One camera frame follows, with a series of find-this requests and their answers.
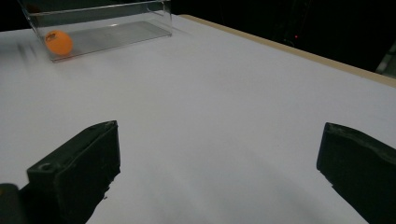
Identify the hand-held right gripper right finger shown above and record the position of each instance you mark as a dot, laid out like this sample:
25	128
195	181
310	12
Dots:
361	168

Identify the orange ping-pong ball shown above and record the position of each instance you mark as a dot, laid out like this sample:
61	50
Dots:
59	42

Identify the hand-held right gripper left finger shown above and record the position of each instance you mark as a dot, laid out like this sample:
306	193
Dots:
77	174

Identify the light wooden table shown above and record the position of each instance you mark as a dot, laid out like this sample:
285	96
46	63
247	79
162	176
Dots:
311	56

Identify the clear plastic container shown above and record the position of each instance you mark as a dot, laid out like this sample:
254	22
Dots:
109	34

